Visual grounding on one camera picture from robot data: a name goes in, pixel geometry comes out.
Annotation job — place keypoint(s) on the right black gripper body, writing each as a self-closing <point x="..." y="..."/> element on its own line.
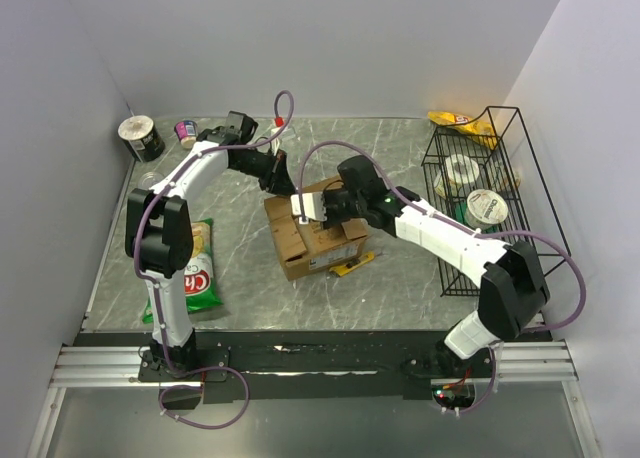
<point x="340" y="206"/>

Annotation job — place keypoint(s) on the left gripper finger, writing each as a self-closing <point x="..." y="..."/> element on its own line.
<point x="281" y="182"/>
<point x="269" y="183"/>

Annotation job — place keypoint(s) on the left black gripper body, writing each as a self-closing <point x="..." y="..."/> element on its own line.
<point x="255" y="164"/>

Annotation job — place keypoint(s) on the brown cardboard express box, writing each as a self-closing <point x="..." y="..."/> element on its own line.
<point x="303" y="250"/>

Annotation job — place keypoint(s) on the yellow utility knife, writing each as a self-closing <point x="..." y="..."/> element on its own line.
<point x="346" y="268"/>

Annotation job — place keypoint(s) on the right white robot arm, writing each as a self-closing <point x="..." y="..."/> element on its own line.
<point x="512" y="288"/>

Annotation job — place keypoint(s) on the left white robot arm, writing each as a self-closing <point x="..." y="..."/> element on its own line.
<point x="158" y="225"/>

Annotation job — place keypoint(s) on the purple yogurt cup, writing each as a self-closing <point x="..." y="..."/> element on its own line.
<point x="186" y="132"/>

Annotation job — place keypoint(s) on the tin food can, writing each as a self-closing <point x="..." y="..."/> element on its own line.
<point x="149" y="180"/>

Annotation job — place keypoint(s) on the green Chuba chips bag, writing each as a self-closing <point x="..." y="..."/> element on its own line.
<point x="199" y="279"/>

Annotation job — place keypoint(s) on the green packet in rack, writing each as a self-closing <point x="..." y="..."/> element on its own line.
<point x="462" y="212"/>

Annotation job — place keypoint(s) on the black cylindrical snack can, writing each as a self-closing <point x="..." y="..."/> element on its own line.
<point x="141" y="138"/>

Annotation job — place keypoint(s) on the yellow chips bag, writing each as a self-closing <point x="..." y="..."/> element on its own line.
<point x="478" y="130"/>

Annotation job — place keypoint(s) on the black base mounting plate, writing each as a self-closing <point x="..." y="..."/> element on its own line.
<point x="227" y="366"/>

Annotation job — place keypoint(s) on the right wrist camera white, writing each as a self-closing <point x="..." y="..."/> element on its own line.
<point x="308" y="206"/>

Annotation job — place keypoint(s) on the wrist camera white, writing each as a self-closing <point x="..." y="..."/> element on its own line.
<point x="282" y="133"/>
<point x="308" y="206"/>

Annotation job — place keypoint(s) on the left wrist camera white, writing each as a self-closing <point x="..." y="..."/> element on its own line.
<point x="282" y="133"/>

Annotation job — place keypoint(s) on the black wire rack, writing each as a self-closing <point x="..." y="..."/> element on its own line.
<point x="512" y="170"/>

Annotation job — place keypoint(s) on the aluminium rail frame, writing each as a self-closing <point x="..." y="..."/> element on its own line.
<point x="119" y="367"/>

